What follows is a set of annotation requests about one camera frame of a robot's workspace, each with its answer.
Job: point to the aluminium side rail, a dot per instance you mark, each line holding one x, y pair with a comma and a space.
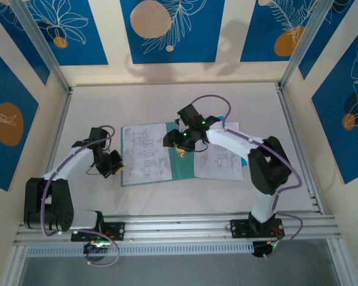
59, 119
298, 143

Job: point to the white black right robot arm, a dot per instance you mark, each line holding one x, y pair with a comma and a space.
232, 144

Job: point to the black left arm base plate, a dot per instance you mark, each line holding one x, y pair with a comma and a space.
117, 231

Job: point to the blue paper sheet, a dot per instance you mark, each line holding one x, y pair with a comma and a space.
244, 162

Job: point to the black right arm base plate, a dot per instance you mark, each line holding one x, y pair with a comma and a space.
238, 228

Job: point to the green paper folder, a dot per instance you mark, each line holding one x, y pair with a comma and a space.
182, 169

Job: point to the aluminium cross rail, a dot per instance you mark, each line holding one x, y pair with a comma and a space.
182, 229

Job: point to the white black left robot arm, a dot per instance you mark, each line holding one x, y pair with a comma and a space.
74, 162

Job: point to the aluminium frame post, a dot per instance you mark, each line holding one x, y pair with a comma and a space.
304, 38
41, 44

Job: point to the white printed drawing sheet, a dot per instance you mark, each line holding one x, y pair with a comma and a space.
146, 162
214, 169

